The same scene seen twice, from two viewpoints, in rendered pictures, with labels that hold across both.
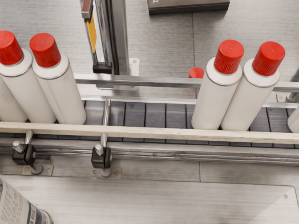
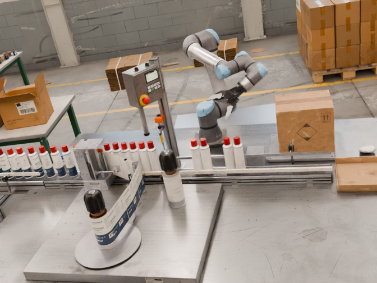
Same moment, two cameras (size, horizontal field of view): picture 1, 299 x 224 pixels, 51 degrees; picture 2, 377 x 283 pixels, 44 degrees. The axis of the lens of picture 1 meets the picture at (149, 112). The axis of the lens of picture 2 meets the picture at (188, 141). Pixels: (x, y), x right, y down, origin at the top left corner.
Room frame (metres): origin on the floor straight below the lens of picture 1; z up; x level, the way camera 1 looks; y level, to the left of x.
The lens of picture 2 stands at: (-1.81, -0.73, 2.21)
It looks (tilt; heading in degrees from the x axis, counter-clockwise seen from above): 27 degrees down; 18
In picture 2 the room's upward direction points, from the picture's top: 11 degrees counter-clockwise
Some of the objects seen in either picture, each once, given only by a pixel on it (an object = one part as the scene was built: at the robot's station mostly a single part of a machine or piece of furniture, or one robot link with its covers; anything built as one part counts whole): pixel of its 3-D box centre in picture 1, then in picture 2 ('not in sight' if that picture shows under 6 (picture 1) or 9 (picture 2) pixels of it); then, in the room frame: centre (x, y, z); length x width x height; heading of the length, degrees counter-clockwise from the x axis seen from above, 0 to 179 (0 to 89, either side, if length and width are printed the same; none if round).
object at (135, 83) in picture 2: not in sight; (143, 85); (0.36, 0.14, 1.38); 0.17 x 0.10 x 0.19; 145
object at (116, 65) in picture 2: not in sight; (132, 71); (4.16, 1.78, 0.16); 0.65 x 0.54 x 0.32; 102
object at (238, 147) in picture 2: not in sight; (238, 154); (0.28, -0.33, 0.98); 0.05 x 0.05 x 0.20
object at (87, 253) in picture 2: not in sight; (108, 244); (-0.32, 0.21, 0.89); 0.31 x 0.31 x 0.01
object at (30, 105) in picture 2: not in sight; (24, 99); (1.35, 1.60, 0.97); 0.51 x 0.39 x 0.37; 13
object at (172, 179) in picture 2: not in sight; (171, 178); (0.00, -0.05, 1.03); 0.09 x 0.09 x 0.30
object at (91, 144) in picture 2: not in sight; (88, 144); (0.18, 0.45, 1.14); 0.14 x 0.11 x 0.01; 90
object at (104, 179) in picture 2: not in sight; (95, 164); (0.19, 0.45, 1.01); 0.14 x 0.13 x 0.26; 90
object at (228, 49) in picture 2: not in sight; (216, 52); (4.82, 0.66, 0.11); 0.65 x 0.54 x 0.22; 95
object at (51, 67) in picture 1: (59, 86); (153, 158); (0.28, 0.14, 0.98); 0.05 x 0.05 x 0.20
